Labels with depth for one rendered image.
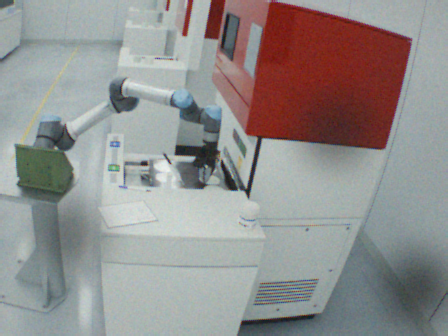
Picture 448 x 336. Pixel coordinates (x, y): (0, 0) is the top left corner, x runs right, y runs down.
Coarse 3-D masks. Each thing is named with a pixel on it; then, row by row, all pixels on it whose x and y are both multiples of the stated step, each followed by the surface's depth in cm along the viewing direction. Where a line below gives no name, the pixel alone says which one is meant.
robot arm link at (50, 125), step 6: (48, 114) 194; (42, 120) 193; (48, 120) 193; (54, 120) 195; (60, 120) 200; (42, 126) 192; (48, 126) 192; (54, 126) 195; (60, 126) 200; (42, 132) 191; (48, 132) 192; (54, 132) 195; (60, 132) 200; (54, 138) 195; (60, 138) 202
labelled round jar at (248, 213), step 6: (246, 204) 162; (252, 204) 163; (240, 210) 162; (246, 210) 159; (252, 210) 159; (258, 210) 161; (240, 216) 162; (246, 216) 160; (252, 216) 160; (240, 222) 162; (246, 222) 161; (252, 222) 161; (240, 228) 163; (246, 228) 162; (252, 228) 163
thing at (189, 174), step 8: (152, 160) 217; (160, 160) 218; (152, 168) 209; (160, 168) 211; (168, 168) 212; (176, 168) 214; (184, 168) 215; (192, 168) 217; (216, 168) 221; (152, 176) 202; (160, 176) 204; (184, 176) 208; (192, 176) 209; (216, 176) 214; (160, 184) 197; (176, 184) 200; (192, 184) 202; (200, 184) 203; (208, 184) 204; (216, 184) 206; (224, 184) 207
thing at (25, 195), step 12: (12, 168) 198; (0, 180) 186; (12, 180) 188; (72, 180) 200; (0, 192) 176; (12, 192) 179; (24, 192) 181; (36, 192) 184; (48, 192) 186; (36, 204) 180
